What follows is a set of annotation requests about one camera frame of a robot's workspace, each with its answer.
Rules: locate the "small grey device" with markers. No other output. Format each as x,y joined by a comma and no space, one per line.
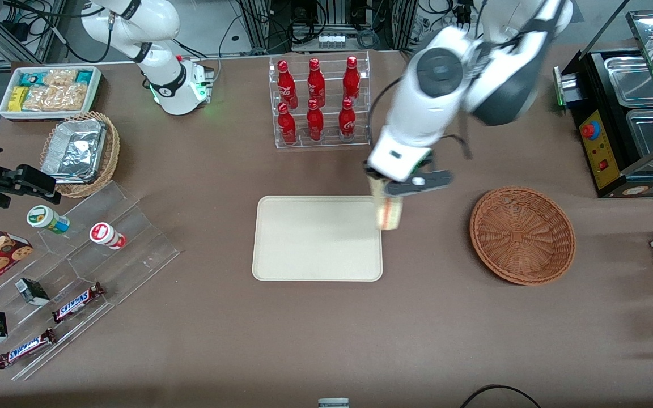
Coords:
333,403

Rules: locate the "yellow snack pack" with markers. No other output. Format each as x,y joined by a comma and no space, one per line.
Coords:
17,98

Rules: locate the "clear acrylic stepped shelf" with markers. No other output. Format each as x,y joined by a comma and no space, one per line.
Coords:
105,266

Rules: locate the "white power strip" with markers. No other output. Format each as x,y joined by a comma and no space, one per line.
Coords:
332,41

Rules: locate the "green sunflower lid cup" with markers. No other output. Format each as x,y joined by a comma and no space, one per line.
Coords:
47,220

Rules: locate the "red emergency stop button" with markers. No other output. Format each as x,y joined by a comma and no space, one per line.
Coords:
589,130

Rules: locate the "sandwich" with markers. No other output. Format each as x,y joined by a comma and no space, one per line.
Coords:
390,209

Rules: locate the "brown round wicker basket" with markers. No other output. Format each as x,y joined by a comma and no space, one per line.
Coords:
522,235

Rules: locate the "silver foil containers stack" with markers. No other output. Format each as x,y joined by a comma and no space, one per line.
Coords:
74,150

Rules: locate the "clear acrylic bottle rack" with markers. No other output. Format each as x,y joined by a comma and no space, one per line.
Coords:
321,102

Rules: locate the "cream rectangular plastic tray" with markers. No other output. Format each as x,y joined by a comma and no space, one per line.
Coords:
315,238

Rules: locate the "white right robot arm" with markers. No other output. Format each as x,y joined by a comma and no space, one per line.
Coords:
156,62

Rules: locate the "red lid yogurt cup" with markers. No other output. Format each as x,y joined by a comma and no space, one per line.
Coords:
106,235

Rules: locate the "white snack bin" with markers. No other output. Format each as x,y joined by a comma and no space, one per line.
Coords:
49,90

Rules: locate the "clear bag of crackers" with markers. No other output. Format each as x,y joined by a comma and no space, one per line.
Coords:
60,76
54,98

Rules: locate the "light wicker basket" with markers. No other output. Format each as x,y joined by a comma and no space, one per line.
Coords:
108,153

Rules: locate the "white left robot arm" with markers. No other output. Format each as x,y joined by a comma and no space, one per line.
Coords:
462,62

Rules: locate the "black food warmer cabinet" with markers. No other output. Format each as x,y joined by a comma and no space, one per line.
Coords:
604,147

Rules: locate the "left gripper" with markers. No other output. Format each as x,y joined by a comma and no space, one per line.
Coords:
369,173

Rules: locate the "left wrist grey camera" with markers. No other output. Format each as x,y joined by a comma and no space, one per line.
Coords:
420,182

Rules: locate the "teal snack pack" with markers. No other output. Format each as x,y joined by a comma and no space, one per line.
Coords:
30,77
84,76

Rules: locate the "red cola bottle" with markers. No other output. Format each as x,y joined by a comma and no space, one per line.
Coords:
316,79
347,119
314,120
287,123
351,76
285,82

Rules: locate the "Snickers chocolate bar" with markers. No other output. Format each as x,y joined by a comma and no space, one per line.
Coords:
77,302
25,348

